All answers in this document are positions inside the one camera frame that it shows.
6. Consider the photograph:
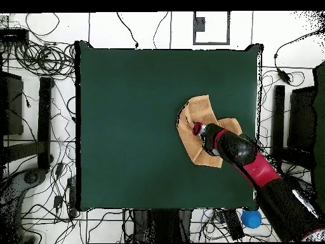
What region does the black cable with plug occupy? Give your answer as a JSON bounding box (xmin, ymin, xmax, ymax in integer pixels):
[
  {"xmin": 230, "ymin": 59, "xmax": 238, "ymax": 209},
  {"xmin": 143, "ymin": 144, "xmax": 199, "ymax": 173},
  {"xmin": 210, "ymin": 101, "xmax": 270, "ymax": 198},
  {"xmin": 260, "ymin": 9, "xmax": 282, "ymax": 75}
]
[{"xmin": 116, "ymin": 11, "xmax": 140, "ymax": 50}]

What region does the coil of black cables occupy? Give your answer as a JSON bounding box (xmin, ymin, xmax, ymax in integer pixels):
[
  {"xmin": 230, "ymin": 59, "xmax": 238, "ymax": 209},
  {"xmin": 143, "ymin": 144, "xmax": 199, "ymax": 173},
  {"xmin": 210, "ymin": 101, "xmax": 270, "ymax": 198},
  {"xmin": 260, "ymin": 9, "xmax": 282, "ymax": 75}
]
[{"xmin": 13, "ymin": 40, "xmax": 76, "ymax": 77}]

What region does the black cable with power adapter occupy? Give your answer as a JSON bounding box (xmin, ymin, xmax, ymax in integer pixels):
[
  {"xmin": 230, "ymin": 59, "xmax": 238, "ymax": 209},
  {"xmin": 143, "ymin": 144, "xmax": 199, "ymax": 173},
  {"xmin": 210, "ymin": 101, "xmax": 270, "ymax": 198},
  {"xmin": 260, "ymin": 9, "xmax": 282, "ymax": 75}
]
[{"xmin": 273, "ymin": 26, "xmax": 325, "ymax": 86}]

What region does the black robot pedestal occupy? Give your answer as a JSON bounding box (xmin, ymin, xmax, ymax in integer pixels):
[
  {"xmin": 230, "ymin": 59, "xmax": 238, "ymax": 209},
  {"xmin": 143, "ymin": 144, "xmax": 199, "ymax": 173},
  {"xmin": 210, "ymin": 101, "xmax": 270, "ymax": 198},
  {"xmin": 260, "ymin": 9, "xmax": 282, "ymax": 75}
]
[{"xmin": 131, "ymin": 209, "xmax": 194, "ymax": 244}]

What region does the grey square floor frame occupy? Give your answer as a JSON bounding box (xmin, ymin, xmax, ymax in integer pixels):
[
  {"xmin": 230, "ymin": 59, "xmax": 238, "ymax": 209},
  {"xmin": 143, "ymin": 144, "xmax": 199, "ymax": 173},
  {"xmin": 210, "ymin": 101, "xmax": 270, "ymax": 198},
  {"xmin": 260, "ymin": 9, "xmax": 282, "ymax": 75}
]
[{"xmin": 192, "ymin": 11, "xmax": 231, "ymax": 46}]

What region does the grey office chair base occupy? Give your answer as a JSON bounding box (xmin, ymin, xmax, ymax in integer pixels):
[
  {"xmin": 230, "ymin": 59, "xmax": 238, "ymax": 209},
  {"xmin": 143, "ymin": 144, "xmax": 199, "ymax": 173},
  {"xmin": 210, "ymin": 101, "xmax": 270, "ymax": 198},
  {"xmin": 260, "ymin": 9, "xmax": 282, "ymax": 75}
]
[{"xmin": 0, "ymin": 167, "xmax": 48, "ymax": 244}]

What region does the black T-shaped stand base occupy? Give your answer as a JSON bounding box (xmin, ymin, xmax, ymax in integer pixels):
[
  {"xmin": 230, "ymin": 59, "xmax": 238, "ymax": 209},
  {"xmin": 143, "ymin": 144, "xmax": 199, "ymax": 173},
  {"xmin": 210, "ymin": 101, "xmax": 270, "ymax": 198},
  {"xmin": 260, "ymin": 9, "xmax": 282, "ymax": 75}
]
[
  {"xmin": 2, "ymin": 76, "xmax": 55, "ymax": 170},
  {"xmin": 269, "ymin": 85, "xmax": 314, "ymax": 171}
]

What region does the dark green tablecloth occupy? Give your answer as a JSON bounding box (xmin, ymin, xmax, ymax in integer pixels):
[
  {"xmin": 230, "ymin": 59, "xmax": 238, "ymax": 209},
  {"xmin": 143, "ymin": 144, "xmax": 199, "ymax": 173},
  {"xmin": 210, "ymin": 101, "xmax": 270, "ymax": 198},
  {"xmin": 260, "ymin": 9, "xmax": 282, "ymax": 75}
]
[{"xmin": 74, "ymin": 40, "xmax": 264, "ymax": 212}]

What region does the black box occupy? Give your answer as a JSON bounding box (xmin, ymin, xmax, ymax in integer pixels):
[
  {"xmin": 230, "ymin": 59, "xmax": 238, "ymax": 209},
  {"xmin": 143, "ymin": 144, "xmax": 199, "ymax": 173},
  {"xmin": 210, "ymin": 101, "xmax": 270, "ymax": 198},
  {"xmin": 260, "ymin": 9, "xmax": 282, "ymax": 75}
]
[
  {"xmin": 0, "ymin": 71, "xmax": 24, "ymax": 136},
  {"xmin": 288, "ymin": 86, "xmax": 319, "ymax": 153}
]

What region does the dark grey floor plate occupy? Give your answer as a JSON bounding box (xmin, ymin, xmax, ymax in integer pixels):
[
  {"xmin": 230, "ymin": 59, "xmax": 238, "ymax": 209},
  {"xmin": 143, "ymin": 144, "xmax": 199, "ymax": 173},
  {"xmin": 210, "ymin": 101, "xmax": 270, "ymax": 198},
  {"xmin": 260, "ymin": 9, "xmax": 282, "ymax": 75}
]
[{"xmin": 194, "ymin": 17, "xmax": 206, "ymax": 32}]

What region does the black keyboard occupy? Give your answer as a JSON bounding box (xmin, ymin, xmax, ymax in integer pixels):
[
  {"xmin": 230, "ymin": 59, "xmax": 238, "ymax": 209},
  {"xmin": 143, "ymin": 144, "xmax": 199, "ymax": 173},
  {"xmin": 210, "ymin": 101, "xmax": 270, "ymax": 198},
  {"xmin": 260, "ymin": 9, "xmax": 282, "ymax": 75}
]
[{"xmin": 222, "ymin": 208, "xmax": 246, "ymax": 241}]

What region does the tan terry towel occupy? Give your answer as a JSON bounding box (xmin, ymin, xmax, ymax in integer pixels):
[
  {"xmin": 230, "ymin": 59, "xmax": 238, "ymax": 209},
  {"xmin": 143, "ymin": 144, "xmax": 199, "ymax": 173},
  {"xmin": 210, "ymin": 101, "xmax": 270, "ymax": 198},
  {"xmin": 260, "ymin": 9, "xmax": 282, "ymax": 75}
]
[{"xmin": 176, "ymin": 94, "xmax": 243, "ymax": 168}]

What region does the thin black cable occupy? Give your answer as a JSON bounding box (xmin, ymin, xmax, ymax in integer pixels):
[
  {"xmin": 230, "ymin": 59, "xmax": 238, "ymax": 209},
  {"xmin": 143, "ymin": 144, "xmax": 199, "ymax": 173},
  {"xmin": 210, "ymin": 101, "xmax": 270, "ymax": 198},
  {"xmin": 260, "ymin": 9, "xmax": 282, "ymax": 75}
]
[{"xmin": 152, "ymin": 11, "xmax": 169, "ymax": 50}]

